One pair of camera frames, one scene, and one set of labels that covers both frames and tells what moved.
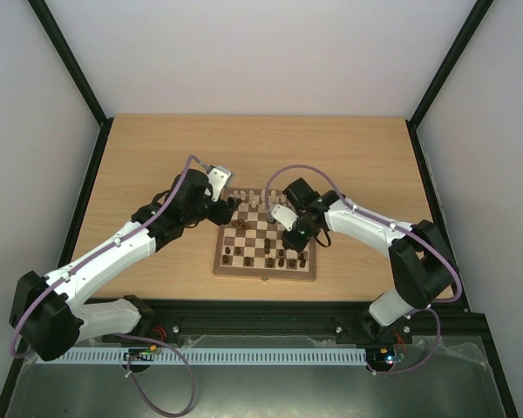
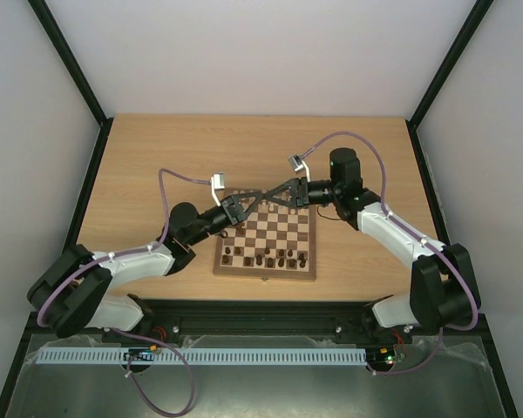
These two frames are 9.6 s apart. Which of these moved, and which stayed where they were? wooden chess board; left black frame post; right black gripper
Moved: right black gripper
Stayed: left black frame post; wooden chess board
